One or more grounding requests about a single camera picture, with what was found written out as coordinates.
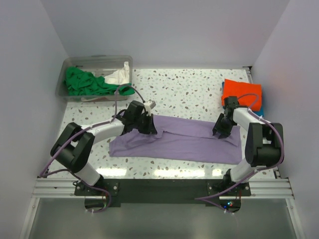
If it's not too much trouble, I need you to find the purple t shirt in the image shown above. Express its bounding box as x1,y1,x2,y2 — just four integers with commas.
109,116,242,165

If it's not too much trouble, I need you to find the orange folded t shirt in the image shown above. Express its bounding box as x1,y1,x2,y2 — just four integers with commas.
221,79,262,112

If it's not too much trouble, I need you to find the white t shirt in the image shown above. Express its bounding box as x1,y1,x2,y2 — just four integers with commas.
104,61,130,85

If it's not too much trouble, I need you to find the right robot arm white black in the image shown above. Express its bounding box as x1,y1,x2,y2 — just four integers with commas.
212,96,285,196

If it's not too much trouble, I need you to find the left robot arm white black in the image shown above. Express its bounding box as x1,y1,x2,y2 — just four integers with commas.
50,101,157,195

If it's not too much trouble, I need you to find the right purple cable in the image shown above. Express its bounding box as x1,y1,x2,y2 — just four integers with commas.
195,93,285,207

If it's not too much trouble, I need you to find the green t shirt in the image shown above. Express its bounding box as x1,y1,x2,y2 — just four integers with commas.
62,66,135,97

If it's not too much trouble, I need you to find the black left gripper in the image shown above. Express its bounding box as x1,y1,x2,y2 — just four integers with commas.
133,113,157,135

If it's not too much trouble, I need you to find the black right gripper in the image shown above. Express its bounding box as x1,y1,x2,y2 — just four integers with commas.
212,114,235,139

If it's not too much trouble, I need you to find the teal folded t shirt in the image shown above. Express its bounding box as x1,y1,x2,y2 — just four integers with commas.
221,97,264,116

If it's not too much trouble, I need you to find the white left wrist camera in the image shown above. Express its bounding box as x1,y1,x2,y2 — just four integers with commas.
144,101,156,111

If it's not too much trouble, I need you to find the clear plastic bin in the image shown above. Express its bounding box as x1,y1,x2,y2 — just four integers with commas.
55,55,134,102

